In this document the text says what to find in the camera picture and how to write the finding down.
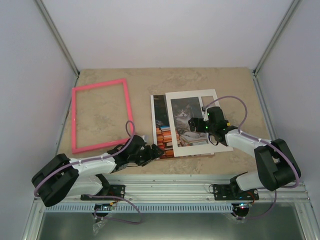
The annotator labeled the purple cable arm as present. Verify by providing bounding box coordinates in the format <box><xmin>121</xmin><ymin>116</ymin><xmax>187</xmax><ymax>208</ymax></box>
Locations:
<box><xmin>33</xmin><ymin>120</ymin><xmax>144</xmax><ymax>225</ymax></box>
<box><xmin>204</xmin><ymin>95</ymin><xmax>301</xmax><ymax>221</ymax></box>

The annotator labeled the aluminium corner post right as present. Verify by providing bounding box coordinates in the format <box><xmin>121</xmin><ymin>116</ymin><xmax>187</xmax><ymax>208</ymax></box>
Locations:
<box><xmin>252</xmin><ymin>0</ymin><xmax>302</xmax><ymax>77</ymax></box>

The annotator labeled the white mat board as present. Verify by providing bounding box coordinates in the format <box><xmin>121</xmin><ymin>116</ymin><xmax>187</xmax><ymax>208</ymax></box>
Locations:
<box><xmin>165</xmin><ymin>89</ymin><xmax>233</xmax><ymax>157</ymax></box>

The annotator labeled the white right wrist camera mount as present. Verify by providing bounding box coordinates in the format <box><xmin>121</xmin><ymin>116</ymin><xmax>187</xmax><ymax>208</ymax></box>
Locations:
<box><xmin>201</xmin><ymin>106</ymin><xmax>209</xmax><ymax>122</ymax></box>

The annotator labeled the aluminium corner post left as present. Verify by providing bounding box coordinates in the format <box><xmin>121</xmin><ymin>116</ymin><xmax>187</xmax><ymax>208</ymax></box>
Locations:
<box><xmin>33</xmin><ymin>0</ymin><xmax>80</xmax><ymax>78</ymax></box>

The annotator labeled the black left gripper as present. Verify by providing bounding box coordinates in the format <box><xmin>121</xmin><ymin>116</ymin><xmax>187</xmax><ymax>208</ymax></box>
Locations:
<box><xmin>128</xmin><ymin>144</ymin><xmax>164</xmax><ymax>167</ymax></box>

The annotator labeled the pink picture frame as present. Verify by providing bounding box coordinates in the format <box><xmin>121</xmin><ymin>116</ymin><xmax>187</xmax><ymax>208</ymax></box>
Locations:
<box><xmin>71</xmin><ymin>78</ymin><xmax>134</xmax><ymax>154</ymax></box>

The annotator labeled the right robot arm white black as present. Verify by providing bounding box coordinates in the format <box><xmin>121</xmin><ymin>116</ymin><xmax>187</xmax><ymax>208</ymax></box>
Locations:
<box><xmin>188</xmin><ymin>106</ymin><xmax>301</xmax><ymax>200</ymax></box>

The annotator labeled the aluminium corner post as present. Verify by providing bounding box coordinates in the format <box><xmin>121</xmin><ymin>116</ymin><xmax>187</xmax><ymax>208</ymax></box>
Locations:
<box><xmin>252</xmin><ymin>0</ymin><xmax>302</xmax><ymax>77</ymax></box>
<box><xmin>33</xmin><ymin>0</ymin><xmax>80</xmax><ymax>78</ymax></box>

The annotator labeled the aluminium rail front beam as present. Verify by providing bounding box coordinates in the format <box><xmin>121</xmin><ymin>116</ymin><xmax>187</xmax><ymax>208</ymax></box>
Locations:
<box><xmin>34</xmin><ymin>174</ymin><xmax>311</xmax><ymax>204</ymax></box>

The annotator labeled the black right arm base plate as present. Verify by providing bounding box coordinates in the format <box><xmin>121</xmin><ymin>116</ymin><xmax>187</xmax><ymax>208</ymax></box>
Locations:
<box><xmin>208</xmin><ymin>184</ymin><xmax>260</xmax><ymax>201</ymax></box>

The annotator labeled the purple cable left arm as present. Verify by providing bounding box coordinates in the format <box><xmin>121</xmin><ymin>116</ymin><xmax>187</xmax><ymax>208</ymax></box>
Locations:
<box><xmin>33</xmin><ymin>120</ymin><xmax>144</xmax><ymax>225</ymax></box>

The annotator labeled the grey slotted cable duct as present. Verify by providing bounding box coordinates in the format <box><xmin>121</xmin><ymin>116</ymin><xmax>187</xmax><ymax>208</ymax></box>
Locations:
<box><xmin>43</xmin><ymin>202</ymin><xmax>253</xmax><ymax>213</ymax></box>

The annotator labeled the metal sheet front panel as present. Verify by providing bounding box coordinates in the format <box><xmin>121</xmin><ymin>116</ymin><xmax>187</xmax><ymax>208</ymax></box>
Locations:
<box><xmin>22</xmin><ymin>202</ymin><xmax>320</xmax><ymax>240</ymax></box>

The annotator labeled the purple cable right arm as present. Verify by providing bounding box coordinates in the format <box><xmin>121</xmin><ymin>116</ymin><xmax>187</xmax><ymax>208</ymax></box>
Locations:
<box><xmin>204</xmin><ymin>95</ymin><xmax>301</xmax><ymax>221</ymax></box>

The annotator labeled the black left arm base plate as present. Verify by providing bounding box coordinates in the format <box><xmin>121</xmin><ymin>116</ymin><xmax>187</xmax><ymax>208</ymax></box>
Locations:
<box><xmin>80</xmin><ymin>184</ymin><xmax>126</xmax><ymax>201</ymax></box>

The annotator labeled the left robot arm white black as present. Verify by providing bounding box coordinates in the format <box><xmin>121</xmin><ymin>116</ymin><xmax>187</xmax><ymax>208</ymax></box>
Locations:
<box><xmin>31</xmin><ymin>135</ymin><xmax>165</xmax><ymax>207</ymax></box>

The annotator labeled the aluminium side rail right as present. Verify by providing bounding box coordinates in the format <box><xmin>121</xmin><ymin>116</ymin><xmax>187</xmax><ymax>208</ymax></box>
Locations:
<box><xmin>252</xmin><ymin>72</ymin><xmax>293</xmax><ymax>182</ymax></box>

